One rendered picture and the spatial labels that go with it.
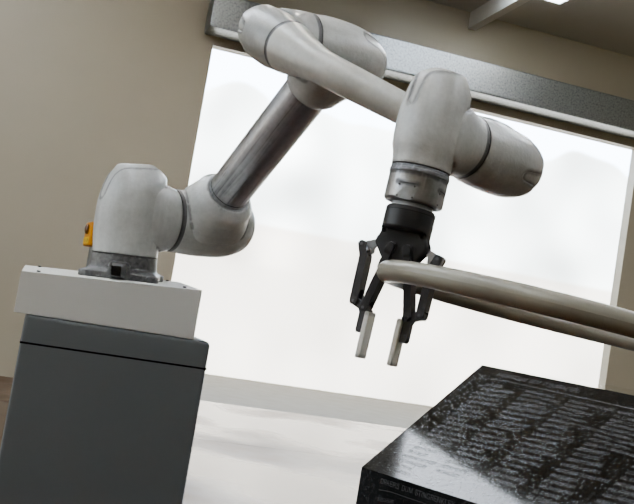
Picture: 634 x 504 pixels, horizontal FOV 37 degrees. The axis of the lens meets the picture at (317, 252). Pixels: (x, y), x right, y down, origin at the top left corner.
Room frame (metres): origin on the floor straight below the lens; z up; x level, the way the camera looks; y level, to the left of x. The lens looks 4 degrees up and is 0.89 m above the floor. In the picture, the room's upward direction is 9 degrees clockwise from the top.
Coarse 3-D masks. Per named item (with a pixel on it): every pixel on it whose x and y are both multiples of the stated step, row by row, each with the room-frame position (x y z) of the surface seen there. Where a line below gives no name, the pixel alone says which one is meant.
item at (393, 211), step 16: (400, 208) 1.36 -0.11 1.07; (416, 208) 1.36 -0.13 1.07; (384, 224) 1.38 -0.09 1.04; (400, 224) 1.36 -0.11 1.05; (416, 224) 1.35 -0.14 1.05; (432, 224) 1.37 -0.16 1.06; (384, 240) 1.39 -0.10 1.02; (400, 240) 1.38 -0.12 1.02; (416, 240) 1.37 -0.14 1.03; (400, 256) 1.38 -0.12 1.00; (416, 256) 1.37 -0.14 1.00
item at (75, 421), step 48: (48, 336) 1.99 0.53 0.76; (96, 336) 2.02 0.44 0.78; (144, 336) 2.05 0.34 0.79; (48, 384) 2.00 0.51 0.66; (96, 384) 2.03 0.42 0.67; (144, 384) 2.05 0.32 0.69; (192, 384) 2.08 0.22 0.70; (48, 432) 2.00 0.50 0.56; (96, 432) 2.03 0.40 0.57; (144, 432) 2.06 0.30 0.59; (192, 432) 2.09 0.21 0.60; (0, 480) 1.98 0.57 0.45; (48, 480) 2.01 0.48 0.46; (96, 480) 2.04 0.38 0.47; (144, 480) 2.06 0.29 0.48
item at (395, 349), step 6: (396, 324) 1.37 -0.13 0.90; (396, 330) 1.37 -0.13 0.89; (396, 336) 1.37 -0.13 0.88; (396, 342) 1.37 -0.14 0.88; (390, 348) 1.37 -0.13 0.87; (396, 348) 1.37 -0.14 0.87; (390, 354) 1.37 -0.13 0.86; (396, 354) 1.38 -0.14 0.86; (390, 360) 1.37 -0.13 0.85; (396, 360) 1.38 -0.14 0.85; (396, 366) 1.39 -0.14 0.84
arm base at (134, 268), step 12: (96, 252) 2.17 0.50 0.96; (96, 264) 2.16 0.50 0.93; (108, 264) 2.14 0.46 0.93; (120, 264) 2.13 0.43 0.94; (132, 264) 2.16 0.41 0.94; (144, 264) 2.17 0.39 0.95; (156, 264) 2.22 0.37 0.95; (96, 276) 2.14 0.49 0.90; (108, 276) 2.14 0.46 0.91; (120, 276) 2.11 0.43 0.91; (132, 276) 2.15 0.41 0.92; (144, 276) 2.14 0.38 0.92; (156, 276) 2.17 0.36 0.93
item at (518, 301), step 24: (384, 264) 1.25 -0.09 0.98; (408, 264) 1.18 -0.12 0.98; (432, 288) 1.15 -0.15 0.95; (456, 288) 1.11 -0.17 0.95; (480, 288) 1.09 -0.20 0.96; (504, 288) 1.08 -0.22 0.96; (528, 288) 1.07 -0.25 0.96; (480, 312) 1.52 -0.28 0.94; (504, 312) 1.51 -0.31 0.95; (528, 312) 1.51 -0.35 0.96; (552, 312) 1.06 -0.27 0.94; (576, 312) 1.05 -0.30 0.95; (600, 312) 1.05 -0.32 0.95; (624, 312) 1.05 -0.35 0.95; (576, 336) 1.50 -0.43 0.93; (600, 336) 1.47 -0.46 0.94; (624, 336) 1.44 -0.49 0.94
